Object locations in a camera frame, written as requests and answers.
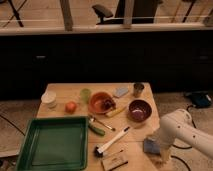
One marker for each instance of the black office chair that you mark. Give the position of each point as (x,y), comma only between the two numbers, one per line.
(144,12)

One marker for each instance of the yellow banana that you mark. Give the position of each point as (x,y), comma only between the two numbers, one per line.
(115,112)

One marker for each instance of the dark blue floor object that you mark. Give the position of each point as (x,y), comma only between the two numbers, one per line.
(200,99)

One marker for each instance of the metal spoon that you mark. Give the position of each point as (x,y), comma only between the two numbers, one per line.
(98,121)

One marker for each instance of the light blue sponge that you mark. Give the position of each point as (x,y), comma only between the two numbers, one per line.
(121,91)

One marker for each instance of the metal cup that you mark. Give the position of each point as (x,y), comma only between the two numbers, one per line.
(138,88)

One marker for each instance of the dark grapes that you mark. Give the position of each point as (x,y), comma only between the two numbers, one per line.
(108,104)

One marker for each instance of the green plastic cup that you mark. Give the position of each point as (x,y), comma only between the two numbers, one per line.
(85,95)

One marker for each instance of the green plastic tray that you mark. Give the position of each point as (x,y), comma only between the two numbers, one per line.
(54,144)

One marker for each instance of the maroon bowl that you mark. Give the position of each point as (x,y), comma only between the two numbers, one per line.
(139,110)

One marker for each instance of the green cucumber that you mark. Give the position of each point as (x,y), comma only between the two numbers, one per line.
(96,130)

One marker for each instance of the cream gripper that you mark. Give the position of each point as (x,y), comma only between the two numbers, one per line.
(165,154)

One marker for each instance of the white cup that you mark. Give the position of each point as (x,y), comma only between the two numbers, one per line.
(49,99)

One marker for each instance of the orange fruit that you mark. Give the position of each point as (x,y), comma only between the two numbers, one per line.
(70,107)

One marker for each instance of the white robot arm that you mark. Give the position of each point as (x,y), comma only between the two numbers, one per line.
(176,125)

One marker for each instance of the orange bowl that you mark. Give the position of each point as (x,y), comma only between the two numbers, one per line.
(95,103)

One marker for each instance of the white handled dish brush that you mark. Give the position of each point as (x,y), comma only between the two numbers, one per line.
(98,151)

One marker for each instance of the small wooden block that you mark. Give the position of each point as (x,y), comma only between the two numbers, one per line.
(114,161)

